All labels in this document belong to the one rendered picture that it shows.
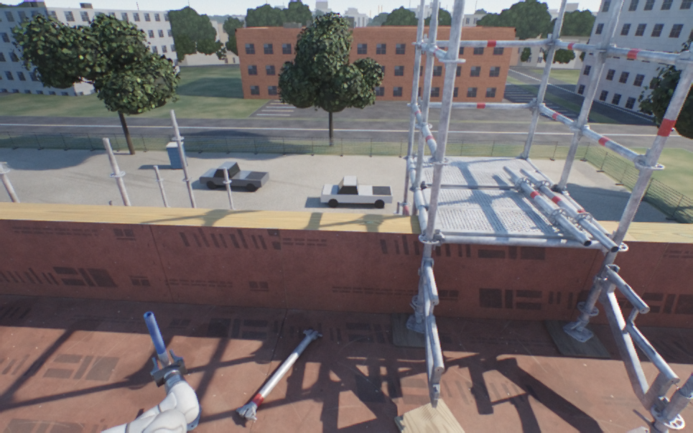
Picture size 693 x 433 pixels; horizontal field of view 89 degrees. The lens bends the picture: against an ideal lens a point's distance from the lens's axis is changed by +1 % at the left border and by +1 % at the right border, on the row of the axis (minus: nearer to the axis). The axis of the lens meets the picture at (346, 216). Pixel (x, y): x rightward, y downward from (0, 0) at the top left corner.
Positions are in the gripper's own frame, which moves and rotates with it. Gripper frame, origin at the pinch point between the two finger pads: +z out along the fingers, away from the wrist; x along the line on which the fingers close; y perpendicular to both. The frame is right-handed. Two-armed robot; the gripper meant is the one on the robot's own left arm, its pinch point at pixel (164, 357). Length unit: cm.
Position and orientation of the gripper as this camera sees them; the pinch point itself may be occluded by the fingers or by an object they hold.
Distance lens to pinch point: 203.5
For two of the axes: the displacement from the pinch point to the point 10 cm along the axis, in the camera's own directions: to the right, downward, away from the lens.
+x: -7.8, 3.1, -5.5
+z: -6.3, -3.7, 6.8
